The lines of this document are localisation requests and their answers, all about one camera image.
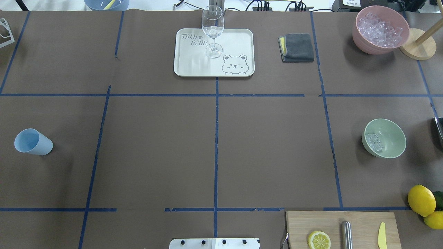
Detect light green bowl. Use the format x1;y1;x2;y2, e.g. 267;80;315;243
361;118;407;159

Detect light blue plastic cup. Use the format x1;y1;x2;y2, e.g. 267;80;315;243
14;129;53;156

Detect ice cubes in green bowl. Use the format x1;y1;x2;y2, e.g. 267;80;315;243
365;133;383;152

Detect blue bowl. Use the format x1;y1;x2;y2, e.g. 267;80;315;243
84;0;130;11

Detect pink bowl with ice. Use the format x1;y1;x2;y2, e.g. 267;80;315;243
352;5;410;55

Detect cream bear serving tray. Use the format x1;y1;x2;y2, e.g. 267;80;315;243
173;28;255;77

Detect grey yellow folded cloth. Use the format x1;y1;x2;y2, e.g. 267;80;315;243
278;33;314;63

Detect clear wine glass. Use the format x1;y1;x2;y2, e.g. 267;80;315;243
201;5;225;58

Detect halved lemon slice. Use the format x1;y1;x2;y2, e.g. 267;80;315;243
307;231;331;249

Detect yellow plastic fork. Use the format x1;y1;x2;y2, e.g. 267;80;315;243
103;0;115;10

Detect wooden cutting board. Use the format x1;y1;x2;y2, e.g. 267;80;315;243
286;211;402;249

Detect yellow plastic knife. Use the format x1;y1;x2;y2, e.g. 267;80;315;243
378;222;387;249

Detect wooden paper towel stand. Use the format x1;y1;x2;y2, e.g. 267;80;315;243
400;19;443;61

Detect whole yellow lemon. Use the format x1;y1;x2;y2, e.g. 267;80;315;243
408;185;436;217

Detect green lime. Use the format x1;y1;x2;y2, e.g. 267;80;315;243
432;191;443;211

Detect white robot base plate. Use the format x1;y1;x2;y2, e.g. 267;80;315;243
169;238;261;249

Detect white wire cup rack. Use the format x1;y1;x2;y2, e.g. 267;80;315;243
0;18;15;48

